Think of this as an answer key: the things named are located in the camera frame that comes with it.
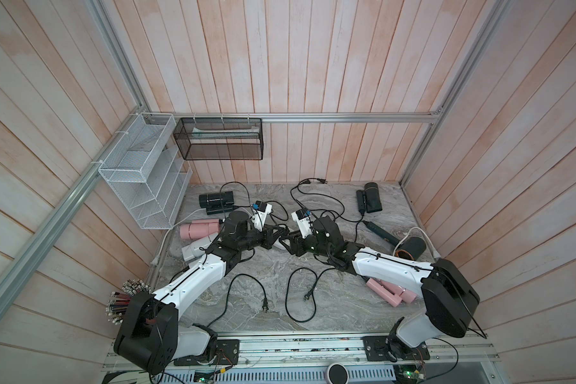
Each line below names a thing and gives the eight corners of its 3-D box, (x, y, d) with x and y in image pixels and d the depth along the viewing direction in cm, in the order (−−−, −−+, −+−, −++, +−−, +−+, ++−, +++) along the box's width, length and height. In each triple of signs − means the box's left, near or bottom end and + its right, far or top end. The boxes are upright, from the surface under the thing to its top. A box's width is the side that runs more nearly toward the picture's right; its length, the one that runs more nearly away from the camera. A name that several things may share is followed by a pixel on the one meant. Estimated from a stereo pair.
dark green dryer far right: (360, 214, 110) (362, 209, 107) (353, 187, 121) (354, 181, 118) (383, 214, 110) (386, 209, 107) (374, 187, 121) (376, 182, 118)
